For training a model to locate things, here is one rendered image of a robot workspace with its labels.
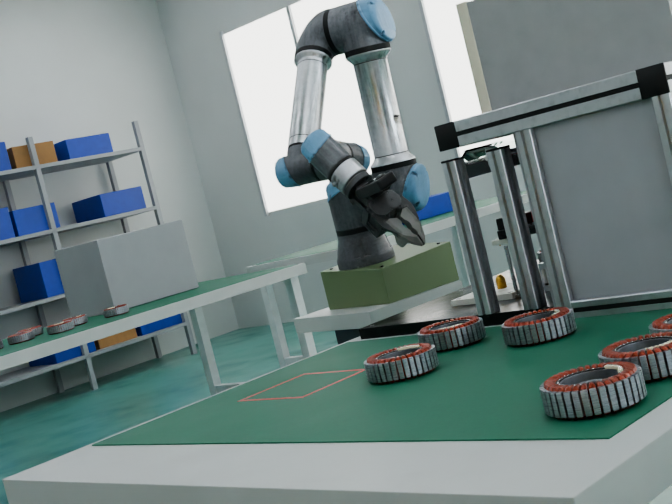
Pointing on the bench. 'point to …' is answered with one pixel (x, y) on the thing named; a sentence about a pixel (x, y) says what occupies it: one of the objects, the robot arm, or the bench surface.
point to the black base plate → (428, 314)
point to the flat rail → (483, 166)
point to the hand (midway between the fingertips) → (420, 238)
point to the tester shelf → (557, 106)
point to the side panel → (605, 206)
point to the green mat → (411, 396)
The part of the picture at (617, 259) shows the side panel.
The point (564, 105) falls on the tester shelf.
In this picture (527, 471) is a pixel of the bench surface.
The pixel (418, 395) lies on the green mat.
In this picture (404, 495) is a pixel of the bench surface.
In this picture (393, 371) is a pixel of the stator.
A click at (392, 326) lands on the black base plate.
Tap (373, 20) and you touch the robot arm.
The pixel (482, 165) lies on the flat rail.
